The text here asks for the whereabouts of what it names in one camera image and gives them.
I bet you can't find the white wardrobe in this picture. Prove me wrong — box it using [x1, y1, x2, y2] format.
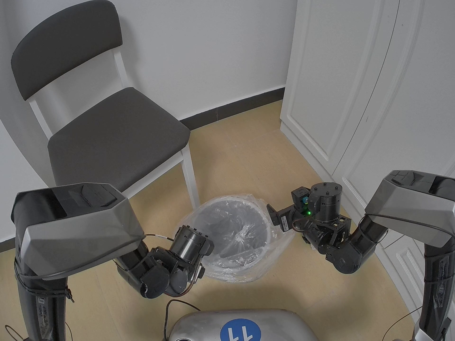
[279, 0, 455, 251]

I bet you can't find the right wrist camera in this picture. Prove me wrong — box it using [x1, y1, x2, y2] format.
[291, 186, 312, 213]

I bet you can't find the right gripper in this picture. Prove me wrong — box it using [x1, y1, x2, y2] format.
[266, 203, 305, 232]

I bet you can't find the white trash bin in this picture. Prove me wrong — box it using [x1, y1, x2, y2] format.
[191, 197, 271, 273]

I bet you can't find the dark grey white-framed chair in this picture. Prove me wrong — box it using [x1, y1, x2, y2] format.
[11, 0, 200, 215]

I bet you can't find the black cable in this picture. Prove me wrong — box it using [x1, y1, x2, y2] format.
[163, 299, 201, 340]
[385, 306, 424, 341]

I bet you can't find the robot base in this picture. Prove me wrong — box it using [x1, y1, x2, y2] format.
[170, 309, 320, 341]

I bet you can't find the clear plastic bag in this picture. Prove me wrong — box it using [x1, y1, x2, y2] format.
[181, 192, 296, 284]

